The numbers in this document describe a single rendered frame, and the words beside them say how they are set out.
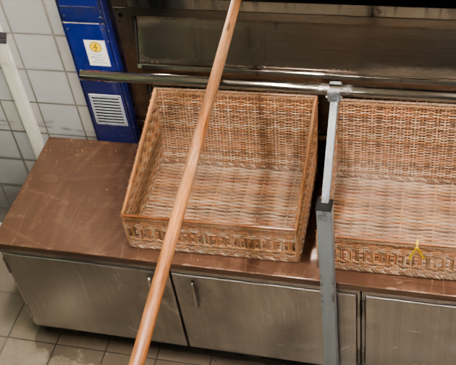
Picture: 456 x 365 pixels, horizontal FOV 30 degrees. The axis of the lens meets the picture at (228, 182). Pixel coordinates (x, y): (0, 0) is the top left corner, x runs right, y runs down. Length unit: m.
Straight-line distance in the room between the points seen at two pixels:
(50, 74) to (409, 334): 1.48
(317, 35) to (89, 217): 0.95
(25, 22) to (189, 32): 0.56
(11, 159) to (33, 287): 0.63
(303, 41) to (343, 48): 0.12
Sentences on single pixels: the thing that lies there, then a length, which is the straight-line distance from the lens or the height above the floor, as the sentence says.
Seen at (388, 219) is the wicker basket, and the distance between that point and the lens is 2.67.
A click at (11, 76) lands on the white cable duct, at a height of 0.84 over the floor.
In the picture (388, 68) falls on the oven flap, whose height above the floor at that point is 0.97.
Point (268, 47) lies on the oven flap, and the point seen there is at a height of 1.01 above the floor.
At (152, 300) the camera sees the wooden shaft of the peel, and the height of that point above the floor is 1.20.
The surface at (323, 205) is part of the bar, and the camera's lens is 2.21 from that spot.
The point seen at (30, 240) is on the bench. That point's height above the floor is 0.58.
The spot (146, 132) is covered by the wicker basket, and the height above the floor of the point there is 0.79.
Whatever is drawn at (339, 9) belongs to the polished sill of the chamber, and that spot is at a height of 1.16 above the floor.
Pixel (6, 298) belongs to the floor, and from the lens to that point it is 3.47.
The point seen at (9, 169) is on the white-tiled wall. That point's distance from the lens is 3.46.
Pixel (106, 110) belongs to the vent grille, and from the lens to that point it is 2.97.
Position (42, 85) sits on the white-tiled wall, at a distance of 3.05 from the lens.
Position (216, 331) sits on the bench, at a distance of 2.88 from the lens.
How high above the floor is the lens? 2.58
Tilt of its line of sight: 45 degrees down
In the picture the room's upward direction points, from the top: 9 degrees counter-clockwise
